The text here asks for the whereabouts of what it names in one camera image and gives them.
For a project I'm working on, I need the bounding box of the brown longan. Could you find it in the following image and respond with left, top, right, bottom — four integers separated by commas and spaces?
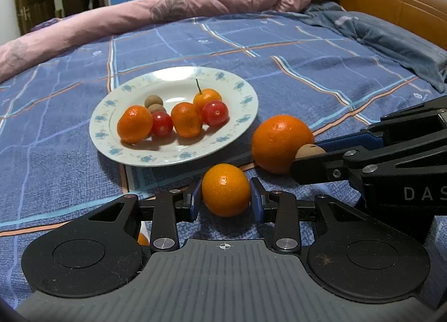
295, 144, 326, 159
148, 103, 166, 114
145, 95, 164, 108

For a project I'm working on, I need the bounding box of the large orange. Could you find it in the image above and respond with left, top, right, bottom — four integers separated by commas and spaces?
251, 115, 314, 174

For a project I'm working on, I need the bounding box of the red cherry tomato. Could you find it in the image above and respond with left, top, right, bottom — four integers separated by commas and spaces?
201, 100, 229, 127
151, 111, 173, 138

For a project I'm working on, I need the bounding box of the small tangerine with stem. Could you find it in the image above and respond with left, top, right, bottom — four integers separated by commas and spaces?
193, 80, 222, 110

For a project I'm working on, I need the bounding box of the grey blue blanket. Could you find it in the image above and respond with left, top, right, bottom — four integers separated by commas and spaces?
300, 1, 447, 94

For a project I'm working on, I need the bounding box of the blue plaid bed sheet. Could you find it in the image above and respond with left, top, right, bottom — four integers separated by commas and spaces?
1, 13, 439, 306

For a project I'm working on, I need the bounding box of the white floral plate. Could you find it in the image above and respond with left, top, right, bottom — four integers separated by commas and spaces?
89, 66, 258, 167

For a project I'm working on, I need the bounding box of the pink quilt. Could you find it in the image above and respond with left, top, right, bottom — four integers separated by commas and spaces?
1, 0, 312, 82

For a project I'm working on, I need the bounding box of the purple folded cloth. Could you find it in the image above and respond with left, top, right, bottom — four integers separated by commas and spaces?
30, 18, 62, 32

